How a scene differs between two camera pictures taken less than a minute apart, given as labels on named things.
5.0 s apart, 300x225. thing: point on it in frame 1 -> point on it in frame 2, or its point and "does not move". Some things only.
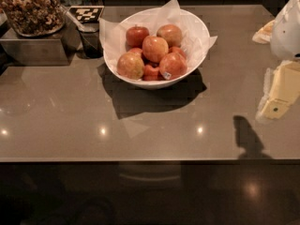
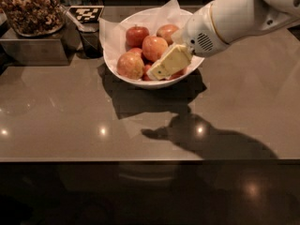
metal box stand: x=51 y=50 does not move
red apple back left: x=135 y=37 does not move
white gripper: x=287 y=32 -> x=200 y=35
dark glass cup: x=92 y=43 does not move
